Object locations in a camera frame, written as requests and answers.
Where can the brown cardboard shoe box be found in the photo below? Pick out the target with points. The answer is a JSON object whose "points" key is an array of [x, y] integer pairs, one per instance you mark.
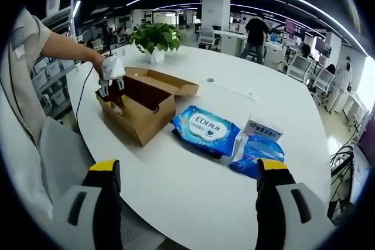
{"points": [[146, 121]]}

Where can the green plant in white pot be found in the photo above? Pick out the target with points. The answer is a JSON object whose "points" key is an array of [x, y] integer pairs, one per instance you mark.
{"points": [[155, 37]]}

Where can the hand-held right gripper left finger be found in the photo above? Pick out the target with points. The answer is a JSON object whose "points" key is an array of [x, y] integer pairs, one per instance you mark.
{"points": [[99, 209]]}

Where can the white medicine box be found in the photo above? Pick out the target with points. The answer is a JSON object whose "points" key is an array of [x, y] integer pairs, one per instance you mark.
{"points": [[265, 128]]}

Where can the metal shelf rack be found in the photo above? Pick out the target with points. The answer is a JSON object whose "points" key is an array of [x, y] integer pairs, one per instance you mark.
{"points": [[52, 65]]}

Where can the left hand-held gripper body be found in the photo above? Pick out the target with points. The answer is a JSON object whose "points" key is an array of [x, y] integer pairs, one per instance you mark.
{"points": [[112, 68]]}

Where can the grey mesh office chair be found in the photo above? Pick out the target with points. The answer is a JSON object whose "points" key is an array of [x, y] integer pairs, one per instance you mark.
{"points": [[61, 150]]}

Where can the person's left hand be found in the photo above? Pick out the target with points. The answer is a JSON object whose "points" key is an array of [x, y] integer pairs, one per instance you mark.
{"points": [[96, 60]]}

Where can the black equipment cart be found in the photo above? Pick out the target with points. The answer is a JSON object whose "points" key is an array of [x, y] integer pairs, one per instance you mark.
{"points": [[345, 179]]}

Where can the white square pillar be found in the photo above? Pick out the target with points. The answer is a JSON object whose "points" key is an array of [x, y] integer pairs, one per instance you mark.
{"points": [[216, 11]]}

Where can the blue wet wipes pack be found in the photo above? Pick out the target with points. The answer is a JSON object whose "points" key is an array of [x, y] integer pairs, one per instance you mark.
{"points": [[205, 128]]}

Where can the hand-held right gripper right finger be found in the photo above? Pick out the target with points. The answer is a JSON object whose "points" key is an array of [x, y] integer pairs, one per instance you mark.
{"points": [[272, 209]]}

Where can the white table socket strip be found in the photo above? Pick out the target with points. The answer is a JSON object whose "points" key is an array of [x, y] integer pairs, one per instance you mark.
{"points": [[231, 89]]}

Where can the blue and pink soft pack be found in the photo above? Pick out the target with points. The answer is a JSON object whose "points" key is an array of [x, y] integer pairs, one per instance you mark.
{"points": [[260, 152]]}

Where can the white office chair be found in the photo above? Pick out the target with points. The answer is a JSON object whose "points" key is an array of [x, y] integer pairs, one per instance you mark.
{"points": [[323, 81], [208, 37], [300, 67]]}

